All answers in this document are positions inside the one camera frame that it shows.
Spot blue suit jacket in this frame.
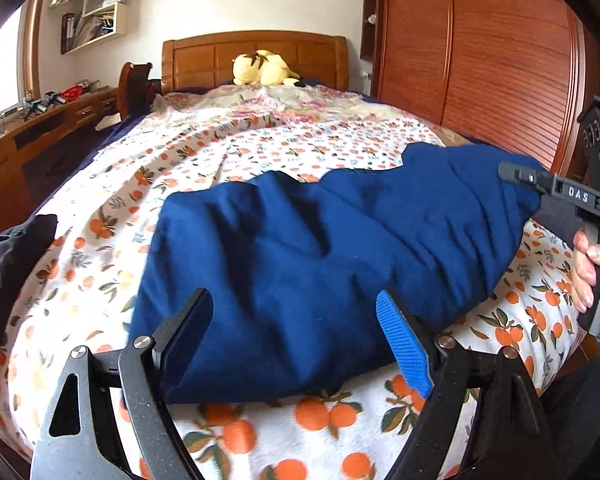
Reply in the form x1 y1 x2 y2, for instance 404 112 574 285
128 141 543 406

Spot wooden louvered wardrobe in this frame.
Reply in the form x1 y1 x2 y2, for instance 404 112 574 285
360 0 600 181

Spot window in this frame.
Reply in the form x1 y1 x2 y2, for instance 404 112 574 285
0 0 36 126

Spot wooden desk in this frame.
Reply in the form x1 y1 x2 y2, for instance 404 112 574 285
0 87 121 238

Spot wooden chair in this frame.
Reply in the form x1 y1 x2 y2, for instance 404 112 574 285
117 61 163 121

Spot person's right hand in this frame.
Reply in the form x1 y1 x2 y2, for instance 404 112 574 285
571 229 600 323

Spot person's grey pants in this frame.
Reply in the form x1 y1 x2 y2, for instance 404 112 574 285
542 330 600 480

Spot yellow plush toy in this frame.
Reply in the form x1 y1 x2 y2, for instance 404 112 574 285
231 50 302 87

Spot wooden headboard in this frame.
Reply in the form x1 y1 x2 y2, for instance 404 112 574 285
161 31 350 96

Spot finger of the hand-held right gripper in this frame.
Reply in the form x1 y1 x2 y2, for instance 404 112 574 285
497 160 563 196

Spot pink floral blanket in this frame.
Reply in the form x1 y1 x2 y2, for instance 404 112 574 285
152 84 431 131

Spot brown patterned mattress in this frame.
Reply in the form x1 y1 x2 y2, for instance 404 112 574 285
425 125 481 148

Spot orange print bedsheet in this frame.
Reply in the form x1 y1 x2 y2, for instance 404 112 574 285
0 105 588 480

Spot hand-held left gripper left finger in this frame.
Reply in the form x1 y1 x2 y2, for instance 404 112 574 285
30 287 215 480

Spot white wall shelf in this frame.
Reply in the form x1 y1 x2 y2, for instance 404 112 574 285
47 0 131 56

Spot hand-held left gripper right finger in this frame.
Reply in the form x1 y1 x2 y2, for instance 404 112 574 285
375 287 556 480

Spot black garment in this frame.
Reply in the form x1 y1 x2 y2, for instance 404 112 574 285
0 214 59 411

